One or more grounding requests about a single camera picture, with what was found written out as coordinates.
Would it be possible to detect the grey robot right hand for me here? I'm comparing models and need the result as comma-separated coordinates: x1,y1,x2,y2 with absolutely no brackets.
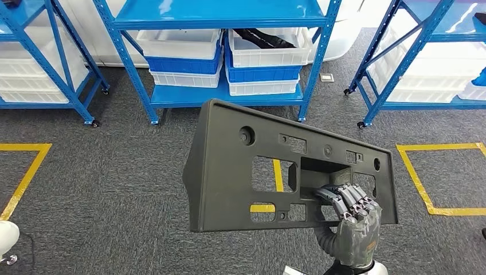
313,183,383,268

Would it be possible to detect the black license plate bracket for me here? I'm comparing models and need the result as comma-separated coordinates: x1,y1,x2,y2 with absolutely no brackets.
182,99,399,233

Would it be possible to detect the black plastic car part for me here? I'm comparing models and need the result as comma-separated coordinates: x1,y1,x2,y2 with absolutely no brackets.
233,27,297,49

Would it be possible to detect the blue metal shelf rack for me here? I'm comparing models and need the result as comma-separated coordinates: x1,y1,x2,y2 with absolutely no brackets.
343,0,486,131
91,0,343,126
0,0,112,129

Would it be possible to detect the yellow floor tape marking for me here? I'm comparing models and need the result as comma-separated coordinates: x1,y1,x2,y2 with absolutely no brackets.
395,142,486,217
0,142,53,222
249,159,285,214

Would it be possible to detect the blue plastic bin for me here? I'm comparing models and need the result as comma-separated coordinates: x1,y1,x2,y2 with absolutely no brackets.
472,67,486,87
225,36,303,84
144,45,224,76

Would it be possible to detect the white rounded cover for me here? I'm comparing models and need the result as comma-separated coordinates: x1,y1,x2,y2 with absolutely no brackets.
0,220,21,266

